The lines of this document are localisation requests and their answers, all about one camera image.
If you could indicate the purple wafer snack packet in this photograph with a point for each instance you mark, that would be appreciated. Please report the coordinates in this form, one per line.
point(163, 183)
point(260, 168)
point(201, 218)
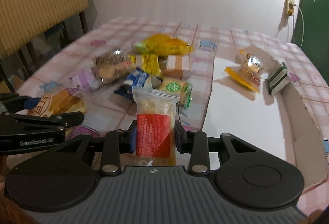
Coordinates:
point(85, 80)

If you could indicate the green white snack packet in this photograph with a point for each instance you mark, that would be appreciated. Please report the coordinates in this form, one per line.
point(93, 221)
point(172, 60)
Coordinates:
point(278, 79)

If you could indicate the red label clear snack packet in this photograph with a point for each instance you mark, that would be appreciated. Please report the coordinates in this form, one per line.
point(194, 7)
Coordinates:
point(156, 112)

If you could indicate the yellow small snack packet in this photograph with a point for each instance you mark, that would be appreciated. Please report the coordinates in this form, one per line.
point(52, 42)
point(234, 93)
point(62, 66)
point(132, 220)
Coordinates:
point(147, 62)

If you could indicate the beige round-logo pastry bag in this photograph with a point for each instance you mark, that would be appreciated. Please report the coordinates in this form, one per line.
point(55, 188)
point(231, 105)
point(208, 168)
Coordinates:
point(59, 100)

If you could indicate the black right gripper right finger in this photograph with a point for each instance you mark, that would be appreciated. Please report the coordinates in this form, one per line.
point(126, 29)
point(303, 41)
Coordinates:
point(194, 143)

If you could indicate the yellow-sealed egg yolk pastry packet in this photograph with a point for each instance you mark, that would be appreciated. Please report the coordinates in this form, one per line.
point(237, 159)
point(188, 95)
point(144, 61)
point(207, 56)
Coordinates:
point(248, 74)

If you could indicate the orange yellow crinkly snack bag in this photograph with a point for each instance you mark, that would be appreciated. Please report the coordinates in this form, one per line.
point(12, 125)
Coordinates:
point(163, 45)

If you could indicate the green wooden door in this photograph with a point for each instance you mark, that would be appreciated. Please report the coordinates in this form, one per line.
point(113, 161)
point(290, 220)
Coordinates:
point(312, 29)

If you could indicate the green label cracker packet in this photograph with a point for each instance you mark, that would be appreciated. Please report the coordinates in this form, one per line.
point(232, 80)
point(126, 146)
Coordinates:
point(178, 87)

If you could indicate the brown white boxy snack packet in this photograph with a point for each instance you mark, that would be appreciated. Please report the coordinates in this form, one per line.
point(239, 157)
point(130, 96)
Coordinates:
point(178, 63)

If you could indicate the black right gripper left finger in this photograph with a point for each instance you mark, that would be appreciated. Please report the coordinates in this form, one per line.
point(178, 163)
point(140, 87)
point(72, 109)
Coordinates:
point(117, 142)

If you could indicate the yellow wall power socket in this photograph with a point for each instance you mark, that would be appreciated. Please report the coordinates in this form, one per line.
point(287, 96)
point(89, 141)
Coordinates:
point(289, 7)

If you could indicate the light green snack packet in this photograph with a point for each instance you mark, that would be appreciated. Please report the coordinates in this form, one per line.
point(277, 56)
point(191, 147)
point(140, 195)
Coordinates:
point(139, 48)

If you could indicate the clear cookie packet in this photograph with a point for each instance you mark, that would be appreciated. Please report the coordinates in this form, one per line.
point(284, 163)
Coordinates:
point(113, 65)

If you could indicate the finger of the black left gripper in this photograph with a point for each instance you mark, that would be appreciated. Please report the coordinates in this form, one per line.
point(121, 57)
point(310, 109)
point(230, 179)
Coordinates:
point(66, 120)
point(13, 102)

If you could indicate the pink checkered tablecloth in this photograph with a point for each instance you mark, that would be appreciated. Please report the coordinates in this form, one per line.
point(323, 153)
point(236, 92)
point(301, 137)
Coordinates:
point(121, 32)

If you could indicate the wooden chair with woven cushion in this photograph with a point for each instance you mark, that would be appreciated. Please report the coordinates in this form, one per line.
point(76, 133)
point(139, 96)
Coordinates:
point(22, 20)

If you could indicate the cardboard box with flaps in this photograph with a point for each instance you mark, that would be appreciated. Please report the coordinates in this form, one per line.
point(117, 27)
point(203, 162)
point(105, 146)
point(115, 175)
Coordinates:
point(281, 124)

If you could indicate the blue snack packet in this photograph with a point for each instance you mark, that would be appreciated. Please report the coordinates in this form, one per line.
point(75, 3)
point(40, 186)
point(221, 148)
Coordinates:
point(137, 78)

